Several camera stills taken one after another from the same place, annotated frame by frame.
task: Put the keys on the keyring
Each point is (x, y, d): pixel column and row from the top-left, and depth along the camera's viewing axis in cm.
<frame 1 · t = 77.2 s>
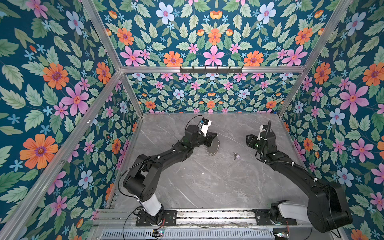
left hand: (219, 131, 81), fingers closed
right hand: (249, 135, 87), fingers open
red keyring with metal rings: (214, 146, 92), point 9 cm above the table

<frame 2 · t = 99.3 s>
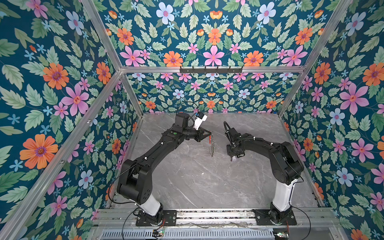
left hand: (212, 130, 77), fingers closed
right hand: (231, 151, 97), fingers closed
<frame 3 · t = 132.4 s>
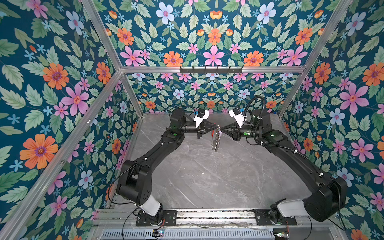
left hand: (218, 124, 68), fingers closed
right hand: (222, 127, 71), fingers closed
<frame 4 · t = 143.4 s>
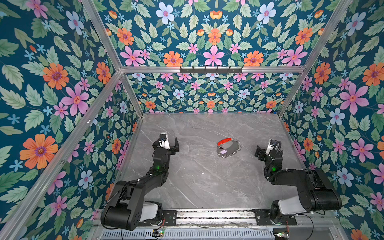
left hand: (168, 134, 84), fingers open
right hand: (266, 146, 92), fingers open
red keyring with metal rings: (231, 150, 101), on the table

